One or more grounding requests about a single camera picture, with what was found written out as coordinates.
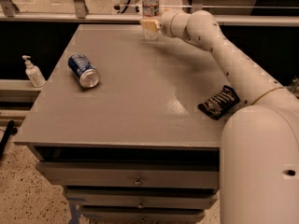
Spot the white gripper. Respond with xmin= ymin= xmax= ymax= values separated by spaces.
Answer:
xmin=140 ymin=10 xmax=190 ymax=37

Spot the clear plastic water bottle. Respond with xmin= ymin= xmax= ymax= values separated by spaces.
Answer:
xmin=142 ymin=0 xmax=159 ymax=41

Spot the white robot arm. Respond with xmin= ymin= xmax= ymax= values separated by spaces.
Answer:
xmin=140 ymin=10 xmax=299 ymax=224

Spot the white pump dispenser bottle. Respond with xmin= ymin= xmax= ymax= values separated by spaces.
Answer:
xmin=22 ymin=55 xmax=46 ymax=88

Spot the blue soda can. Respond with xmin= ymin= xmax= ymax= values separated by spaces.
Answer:
xmin=68 ymin=53 xmax=99 ymax=89

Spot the grey drawer cabinet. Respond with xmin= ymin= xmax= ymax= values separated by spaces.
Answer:
xmin=13 ymin=24 xmax=237 ymax=224

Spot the black snack packet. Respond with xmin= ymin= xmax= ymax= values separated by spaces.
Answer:
xmin=197 ymin=85 xmax=240 ymax=120

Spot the top grey drawer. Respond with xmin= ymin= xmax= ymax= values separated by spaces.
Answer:
xmin=36 ymin=162 xmax=219 ymax=189

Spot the grey drawer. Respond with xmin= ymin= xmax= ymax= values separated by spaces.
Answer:
xmin=64 ymin=189 xmax=217 ymax=209
xmin=36 ymin=162 xmax=219 ymax=189
xmin=81 ymin=206 xmax=205 ymax=223

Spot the black pole on floor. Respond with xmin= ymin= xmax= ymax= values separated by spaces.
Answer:
xmin=0 ymin=120 xmax=18 ymax=159

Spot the middle grey drawer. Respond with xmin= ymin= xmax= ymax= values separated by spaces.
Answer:
xmin=64 ymin=189 xmax=217 ymax=209

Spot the bottom grey drawer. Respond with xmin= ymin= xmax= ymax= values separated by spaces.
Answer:
xmin=81 ymin=206 xmax=205 ymax=223

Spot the metal window rail frame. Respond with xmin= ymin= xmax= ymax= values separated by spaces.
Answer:
xmin=0 ymin=0 xmax=299 ymax=27

